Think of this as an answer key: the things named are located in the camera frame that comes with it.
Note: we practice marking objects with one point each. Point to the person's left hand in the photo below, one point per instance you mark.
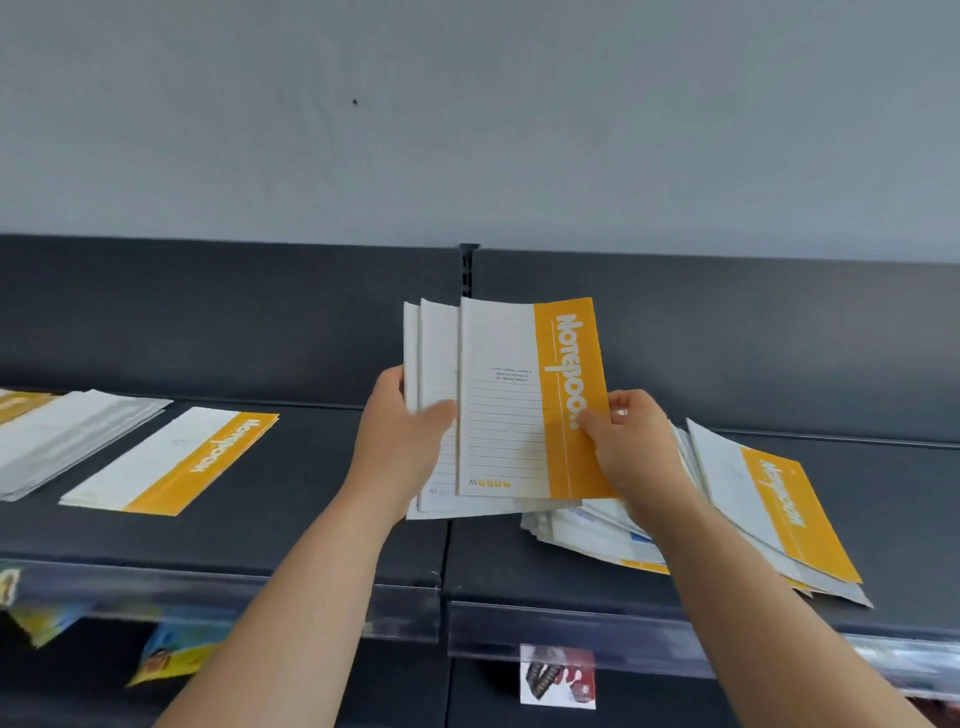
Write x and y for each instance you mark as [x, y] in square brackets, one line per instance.
[397, 457]

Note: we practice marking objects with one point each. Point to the person's right hand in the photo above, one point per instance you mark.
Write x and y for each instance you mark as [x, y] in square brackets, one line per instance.
[645, 465]

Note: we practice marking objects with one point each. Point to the pile of white notebooks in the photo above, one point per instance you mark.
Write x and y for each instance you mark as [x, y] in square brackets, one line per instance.
[780, 510]

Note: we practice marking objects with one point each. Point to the small grey notebook stack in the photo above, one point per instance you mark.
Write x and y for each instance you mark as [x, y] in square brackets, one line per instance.
[67, 435]

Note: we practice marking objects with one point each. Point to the person's left forearm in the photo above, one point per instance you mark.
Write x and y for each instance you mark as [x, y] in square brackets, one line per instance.
[292, 637]

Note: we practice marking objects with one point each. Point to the person's right forearm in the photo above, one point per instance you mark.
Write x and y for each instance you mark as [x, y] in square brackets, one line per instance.
[772, 637]

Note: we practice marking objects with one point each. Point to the dark grey back panel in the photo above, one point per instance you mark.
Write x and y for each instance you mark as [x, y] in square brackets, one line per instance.
[187, 322]
[750, 345]

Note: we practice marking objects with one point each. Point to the slotted dark metal upright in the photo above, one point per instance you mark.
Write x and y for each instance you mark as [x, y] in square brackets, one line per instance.
[468, 274]

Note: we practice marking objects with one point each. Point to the clear plastic price rail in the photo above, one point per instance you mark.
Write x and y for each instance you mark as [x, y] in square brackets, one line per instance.
[300, 600]
[600, 634]

